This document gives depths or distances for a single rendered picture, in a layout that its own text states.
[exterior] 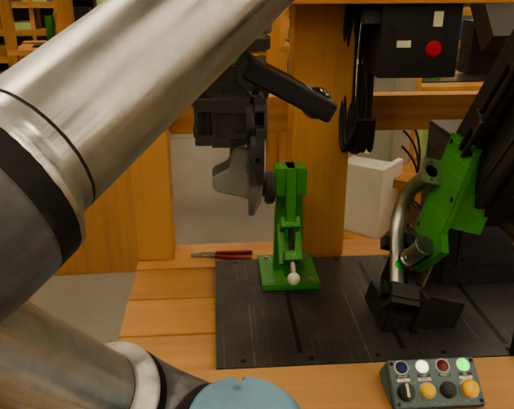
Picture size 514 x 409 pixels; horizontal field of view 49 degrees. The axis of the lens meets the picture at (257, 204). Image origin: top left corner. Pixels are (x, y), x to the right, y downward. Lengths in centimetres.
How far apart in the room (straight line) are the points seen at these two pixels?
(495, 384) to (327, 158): 63
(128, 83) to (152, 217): 114
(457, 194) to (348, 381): 39
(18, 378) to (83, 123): 24
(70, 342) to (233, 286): 84
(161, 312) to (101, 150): 100
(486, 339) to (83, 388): 87
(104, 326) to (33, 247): 262
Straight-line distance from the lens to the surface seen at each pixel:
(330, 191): 142
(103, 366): 54
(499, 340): 122
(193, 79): 33
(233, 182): 67
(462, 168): 110
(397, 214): 123
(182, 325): 122
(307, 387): 103
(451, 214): 110
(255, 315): 120
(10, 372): 46
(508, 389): 111
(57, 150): 27
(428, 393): 100
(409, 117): 152
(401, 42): 127
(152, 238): 145
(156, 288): 136
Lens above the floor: 155
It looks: 22 degrees down
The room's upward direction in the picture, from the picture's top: straight up
